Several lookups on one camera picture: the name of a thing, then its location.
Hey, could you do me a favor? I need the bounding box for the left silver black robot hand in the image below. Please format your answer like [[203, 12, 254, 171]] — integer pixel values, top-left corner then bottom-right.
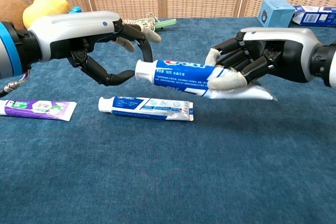
[[27, 10, 162, 87]]

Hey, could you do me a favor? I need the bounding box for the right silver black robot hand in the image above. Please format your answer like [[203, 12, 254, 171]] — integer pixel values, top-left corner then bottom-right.
[[204, 26, 322, 91]]

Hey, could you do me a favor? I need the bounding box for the large blue Crest toothpaste tube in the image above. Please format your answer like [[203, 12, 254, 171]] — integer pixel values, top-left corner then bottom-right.
[[134, 59, 278, 102]]

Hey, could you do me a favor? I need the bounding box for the blue white carton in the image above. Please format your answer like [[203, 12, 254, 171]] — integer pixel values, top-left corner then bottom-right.
[[291, 5, 336, 27]]

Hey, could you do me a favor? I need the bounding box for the purple Darlie toothpaste tube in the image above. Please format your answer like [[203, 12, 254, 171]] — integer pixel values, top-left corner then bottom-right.
[[0, 99, 78, 122]]

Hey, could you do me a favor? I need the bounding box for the slim blue white toothpaste tube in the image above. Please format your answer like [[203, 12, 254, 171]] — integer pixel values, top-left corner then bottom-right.
[[98, 95, 195, 122]]

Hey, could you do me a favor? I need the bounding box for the light blue cube box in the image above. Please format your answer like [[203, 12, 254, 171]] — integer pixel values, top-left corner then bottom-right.
[[257, 0, 296, 29]]

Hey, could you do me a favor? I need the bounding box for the yellow lemon plush toy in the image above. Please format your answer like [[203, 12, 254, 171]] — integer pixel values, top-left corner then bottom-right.
[[22, 0, 70, 30]]

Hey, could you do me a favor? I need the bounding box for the brown plush toy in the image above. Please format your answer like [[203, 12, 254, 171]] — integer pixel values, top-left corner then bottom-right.
[[0, 0, 28, 30]]

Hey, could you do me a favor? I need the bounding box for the light green plastic dustpan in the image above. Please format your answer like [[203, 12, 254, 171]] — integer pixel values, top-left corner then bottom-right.
[[146, 14, 177, 33]]

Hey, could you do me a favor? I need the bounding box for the teal table cloth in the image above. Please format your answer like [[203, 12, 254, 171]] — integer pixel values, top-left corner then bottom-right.
[[0, 16, 336, 224]]

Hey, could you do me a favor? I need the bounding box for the beige braided rope bundle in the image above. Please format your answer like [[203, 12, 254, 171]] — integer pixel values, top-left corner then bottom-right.
[[121, 13, 156, 33]]

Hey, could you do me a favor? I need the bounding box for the left wrist braided cable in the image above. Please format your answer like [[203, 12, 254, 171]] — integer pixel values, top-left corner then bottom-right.
[[0, 69, 31, 98]]

